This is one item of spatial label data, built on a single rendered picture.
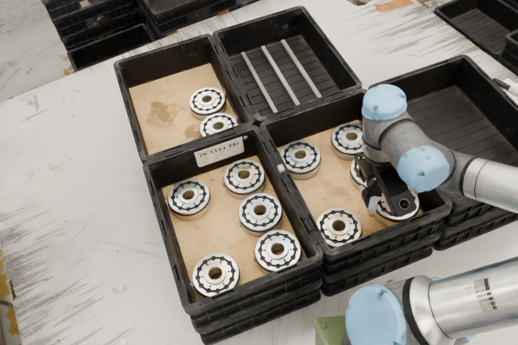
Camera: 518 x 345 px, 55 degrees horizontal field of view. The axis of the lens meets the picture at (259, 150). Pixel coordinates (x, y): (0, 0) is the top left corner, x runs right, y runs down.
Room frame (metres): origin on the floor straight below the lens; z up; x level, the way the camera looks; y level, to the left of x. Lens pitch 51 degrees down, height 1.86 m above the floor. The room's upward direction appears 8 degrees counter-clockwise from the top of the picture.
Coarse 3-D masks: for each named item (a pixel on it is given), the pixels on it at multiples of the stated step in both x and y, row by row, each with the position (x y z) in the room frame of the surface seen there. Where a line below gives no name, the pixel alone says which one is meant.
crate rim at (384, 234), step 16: (336, 96) 0.89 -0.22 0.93; (352, 96) 0.88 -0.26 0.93; (288, 112) 0.85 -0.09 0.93; (304, 112) 0.85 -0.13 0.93; (288, 176) 0.67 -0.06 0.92; (304, 208) 0.57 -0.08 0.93; (448, 208) 0.52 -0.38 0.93; (400, 224) 0.50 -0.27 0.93; (416, 224) 0.50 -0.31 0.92; (320, 240) 0.49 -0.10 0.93; (368, 240) 0.47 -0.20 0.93; (336, 256) 0.45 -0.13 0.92
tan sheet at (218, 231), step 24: (168, 192) 0.73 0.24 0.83; (216, 192) 0.71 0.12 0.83; (264, 192) 0.69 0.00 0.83; (216, 216) 0.64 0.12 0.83; (192, 240) 0.58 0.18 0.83; (216, 240) 0.58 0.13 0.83; (240, 240) 0.57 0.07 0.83; (192, 264) 0.52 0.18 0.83; (240, 264) 0.51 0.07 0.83; (192, 288) 0.47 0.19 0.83
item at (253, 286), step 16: (256, 128) 0.82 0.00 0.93; (208, 144) 0.79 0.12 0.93; (160, 160) 0.76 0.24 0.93; (272, 160) 0.71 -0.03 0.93; (288, 192) 0.63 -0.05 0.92; (160, 208) 0.62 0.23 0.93; (160, 224) 0.58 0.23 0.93; (304, 224) 0.54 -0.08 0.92; (320, 256) 0.45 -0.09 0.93; (176, 272) 0.47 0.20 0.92; (272, 272) 0.43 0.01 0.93; (288, 272) 0.43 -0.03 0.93; (240, 288) 0.41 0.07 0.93; (256, 288) 0.41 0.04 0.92; (192, 304) 0.39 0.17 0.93; (208, 304) 0.38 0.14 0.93
